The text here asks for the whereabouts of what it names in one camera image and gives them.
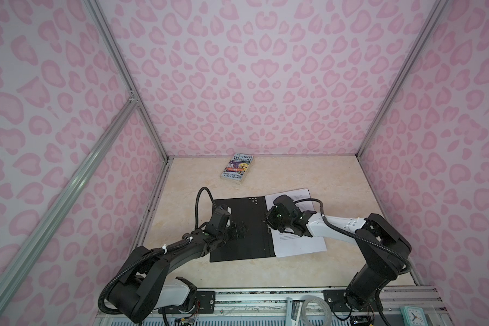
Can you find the printed sheet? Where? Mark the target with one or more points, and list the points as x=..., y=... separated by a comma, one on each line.
x=288, y=244

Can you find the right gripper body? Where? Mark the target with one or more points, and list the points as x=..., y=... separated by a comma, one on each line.
x=276, y=221

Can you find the teal alarm clock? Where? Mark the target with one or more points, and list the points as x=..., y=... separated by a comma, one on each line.
x=413, y=316

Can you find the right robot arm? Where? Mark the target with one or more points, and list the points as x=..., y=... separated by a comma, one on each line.
x=383, y=248

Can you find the black A4 clip folder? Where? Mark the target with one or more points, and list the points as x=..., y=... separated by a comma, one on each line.
x=249, y=235

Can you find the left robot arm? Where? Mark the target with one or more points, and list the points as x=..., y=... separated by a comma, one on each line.
x=140, y=286

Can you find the colourful paperback book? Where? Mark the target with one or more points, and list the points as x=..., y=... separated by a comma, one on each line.
x=237, y=167

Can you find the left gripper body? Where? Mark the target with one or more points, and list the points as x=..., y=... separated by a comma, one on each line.
x=223, y=236

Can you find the clear tube coil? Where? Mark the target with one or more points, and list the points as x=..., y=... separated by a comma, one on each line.
x=315, y=305

